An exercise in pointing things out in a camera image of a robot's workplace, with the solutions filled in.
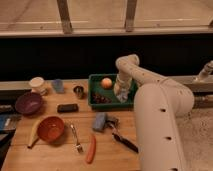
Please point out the green plastic tray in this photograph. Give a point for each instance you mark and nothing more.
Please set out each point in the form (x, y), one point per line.
(94, 87)

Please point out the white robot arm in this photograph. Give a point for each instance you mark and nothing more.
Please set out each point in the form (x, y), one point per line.
(157, 102)

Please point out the yellow banana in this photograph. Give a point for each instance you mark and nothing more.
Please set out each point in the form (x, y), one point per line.
(33, 134)

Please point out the blue plastic cup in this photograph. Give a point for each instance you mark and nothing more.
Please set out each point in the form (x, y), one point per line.
(57, 85)

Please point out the orange carrot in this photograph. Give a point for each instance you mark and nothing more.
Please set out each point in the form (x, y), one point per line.
(91, 151)

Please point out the small metal cup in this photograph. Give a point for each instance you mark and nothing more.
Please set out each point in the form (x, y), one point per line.
(79, 91)

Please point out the black rectangular sponge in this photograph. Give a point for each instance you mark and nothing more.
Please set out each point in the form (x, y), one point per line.
(64, 108)

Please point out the grey towel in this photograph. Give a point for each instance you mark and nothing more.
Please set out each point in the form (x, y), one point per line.
(122, 95)

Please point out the orange bowl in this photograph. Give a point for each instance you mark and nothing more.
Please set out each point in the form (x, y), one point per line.
(50, 129)

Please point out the purple bowl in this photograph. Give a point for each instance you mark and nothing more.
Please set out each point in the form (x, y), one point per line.
(28, 103)

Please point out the metal faucet fixture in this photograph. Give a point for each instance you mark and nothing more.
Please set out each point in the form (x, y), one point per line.
(205, 72)

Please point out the white ceramic mug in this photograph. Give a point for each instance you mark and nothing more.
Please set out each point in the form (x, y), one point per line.
(38, 85)

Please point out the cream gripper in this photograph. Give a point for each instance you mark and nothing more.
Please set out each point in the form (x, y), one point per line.
(122, 85)

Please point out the metal fork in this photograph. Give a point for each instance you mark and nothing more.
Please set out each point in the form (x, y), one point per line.
(77, 143)

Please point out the dark grape bunch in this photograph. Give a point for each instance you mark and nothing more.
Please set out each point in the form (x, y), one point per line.
(97, 98)

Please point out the blue grey cloth block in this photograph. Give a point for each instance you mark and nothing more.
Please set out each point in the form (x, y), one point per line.
(99, 122)

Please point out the orange peach fruit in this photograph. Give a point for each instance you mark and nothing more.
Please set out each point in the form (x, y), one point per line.
(106, 83)

